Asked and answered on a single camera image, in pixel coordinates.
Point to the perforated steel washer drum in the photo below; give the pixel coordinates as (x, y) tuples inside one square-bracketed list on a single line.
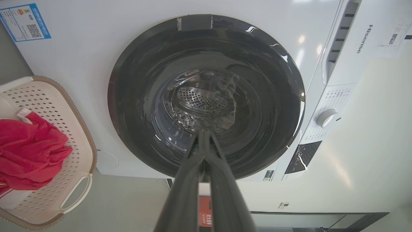
[(199, 100)]

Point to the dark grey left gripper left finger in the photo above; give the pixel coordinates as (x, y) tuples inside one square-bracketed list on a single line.
[(185, 193)]

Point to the red garment with white trim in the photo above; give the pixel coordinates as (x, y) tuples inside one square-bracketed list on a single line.
[(29, 148)]

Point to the red fire equipment box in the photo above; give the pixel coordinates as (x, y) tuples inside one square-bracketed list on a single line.
[(204, 209)]

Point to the black washer display panel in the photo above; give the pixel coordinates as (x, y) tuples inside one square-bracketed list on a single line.
[(302, 158)]

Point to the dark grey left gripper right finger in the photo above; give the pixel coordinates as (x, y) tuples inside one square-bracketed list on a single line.
[(225, 199)]

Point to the white washer control knob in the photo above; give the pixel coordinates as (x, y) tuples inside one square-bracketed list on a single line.
[(327, 118)]

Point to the blue energy label sticker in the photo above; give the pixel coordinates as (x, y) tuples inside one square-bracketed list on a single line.
[(25, 22)]

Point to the small dark washer sticker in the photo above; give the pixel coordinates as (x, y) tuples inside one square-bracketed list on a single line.
[(268, 175)]

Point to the cream perforated laundry basket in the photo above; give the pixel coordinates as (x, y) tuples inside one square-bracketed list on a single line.
[(48, 96)]

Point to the dark round washer door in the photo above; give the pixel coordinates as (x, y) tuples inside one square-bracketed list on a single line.
[(135, 96)]

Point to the small white wall socket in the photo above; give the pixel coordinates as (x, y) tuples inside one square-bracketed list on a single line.
[(284, 205)]

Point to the white paper label sheet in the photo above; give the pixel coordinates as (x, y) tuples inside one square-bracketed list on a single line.
[(394, 38)]

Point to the white front-load washing machine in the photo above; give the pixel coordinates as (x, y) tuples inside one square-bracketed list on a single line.
[(80, 80)]

